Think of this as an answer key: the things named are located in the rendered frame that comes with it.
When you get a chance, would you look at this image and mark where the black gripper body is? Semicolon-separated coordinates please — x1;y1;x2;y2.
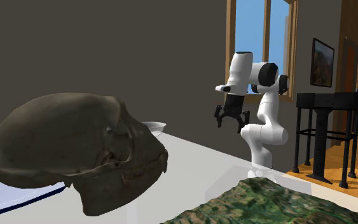
223;94;246;119

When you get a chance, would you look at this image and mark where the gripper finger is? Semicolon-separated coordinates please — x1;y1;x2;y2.
236;110;251;134
214;105;226;129

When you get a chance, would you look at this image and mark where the white bowl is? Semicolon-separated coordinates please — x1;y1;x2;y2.
142;121;167;138

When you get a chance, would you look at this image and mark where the wooden framed window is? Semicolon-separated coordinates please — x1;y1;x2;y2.
224;0;299;104

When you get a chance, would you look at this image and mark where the black side table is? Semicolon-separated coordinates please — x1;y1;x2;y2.
292;92;358;190

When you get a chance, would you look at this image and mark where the green terrain patterned robot stand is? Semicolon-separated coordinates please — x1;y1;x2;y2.
160;176;358;224

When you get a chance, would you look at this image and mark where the brown wooden door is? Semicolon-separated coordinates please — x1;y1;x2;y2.
333;36;358;147

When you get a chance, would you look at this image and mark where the brown animal skull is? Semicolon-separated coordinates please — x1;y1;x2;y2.
0;92;169;217

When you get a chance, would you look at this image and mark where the white plate with blue rim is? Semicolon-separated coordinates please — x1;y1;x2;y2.
0;165;67;220

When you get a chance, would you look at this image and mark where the dark framed wall picture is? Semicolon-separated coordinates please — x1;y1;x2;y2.
309;38;336;88

